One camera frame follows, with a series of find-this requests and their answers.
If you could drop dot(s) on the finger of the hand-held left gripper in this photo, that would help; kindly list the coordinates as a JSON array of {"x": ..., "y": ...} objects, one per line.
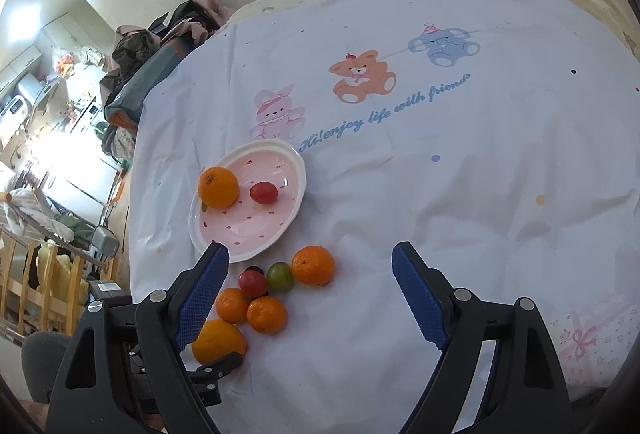
[{"x": 222, "y": 364}]

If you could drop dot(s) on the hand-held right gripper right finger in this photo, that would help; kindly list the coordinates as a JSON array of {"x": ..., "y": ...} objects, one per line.
[{"x": 422, "y": 299}]

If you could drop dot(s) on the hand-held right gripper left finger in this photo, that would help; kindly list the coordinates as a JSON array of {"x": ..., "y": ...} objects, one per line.
[{"x": 202, "y": 299}]

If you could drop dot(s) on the large oval orange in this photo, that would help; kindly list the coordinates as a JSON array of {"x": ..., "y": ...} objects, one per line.
[{"x": 218, "y": 341}]

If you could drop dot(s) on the small orange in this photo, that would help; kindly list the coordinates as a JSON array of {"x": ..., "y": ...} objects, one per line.
[
  {"x": 232, "y": 305},
  {"x": 267, "y": 314}
]

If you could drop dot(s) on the red cherry tomato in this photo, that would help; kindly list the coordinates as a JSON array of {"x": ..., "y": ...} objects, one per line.
[
  {"x": 263, "y": 192},
  {"x": 252, "y": 282}
]

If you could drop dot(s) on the pink strawberry-print plate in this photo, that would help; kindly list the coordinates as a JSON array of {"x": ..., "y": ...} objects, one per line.
[{"x": 255, "y": 224}]

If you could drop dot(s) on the medium orange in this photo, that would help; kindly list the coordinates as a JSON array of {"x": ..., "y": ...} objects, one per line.
[{"x": 312, "y": 265}]

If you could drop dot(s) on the yellow cloth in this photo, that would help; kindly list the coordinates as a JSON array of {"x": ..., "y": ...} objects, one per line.
[{"x": 65, "y": 279}]

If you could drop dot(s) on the grey metal box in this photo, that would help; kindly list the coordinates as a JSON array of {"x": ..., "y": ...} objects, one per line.
[{"x": 106, "y": 241}]

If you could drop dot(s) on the dark cherry tomato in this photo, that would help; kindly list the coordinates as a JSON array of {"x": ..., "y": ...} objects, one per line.
[{"x": 256, "y": 269}]

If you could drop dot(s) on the green cherry tomato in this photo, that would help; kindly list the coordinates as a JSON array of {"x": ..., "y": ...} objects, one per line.
[{"x": 280, "y": 276}]

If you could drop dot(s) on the wooden railing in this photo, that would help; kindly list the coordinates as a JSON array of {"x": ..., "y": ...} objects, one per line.
[{"x": 15, "y": 294}]

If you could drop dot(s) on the large orange with stem mark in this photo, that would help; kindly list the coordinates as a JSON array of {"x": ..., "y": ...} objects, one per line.
[{"x": 218, "y": 186}]

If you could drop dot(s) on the white printed blanket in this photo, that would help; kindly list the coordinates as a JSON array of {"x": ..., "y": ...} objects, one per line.
[{"x": 450, "y": 164}]

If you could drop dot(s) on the pink bow-print cloth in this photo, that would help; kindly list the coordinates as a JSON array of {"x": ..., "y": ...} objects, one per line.
[{"x": 595, "y": 334}]

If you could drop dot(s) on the white appliance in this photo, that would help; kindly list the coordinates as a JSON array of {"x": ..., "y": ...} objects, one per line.
[{"x": 12, "y": 105}]

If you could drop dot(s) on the pile of clothes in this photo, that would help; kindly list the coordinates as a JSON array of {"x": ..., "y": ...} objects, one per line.
[{"x": 185, "y": 21}]

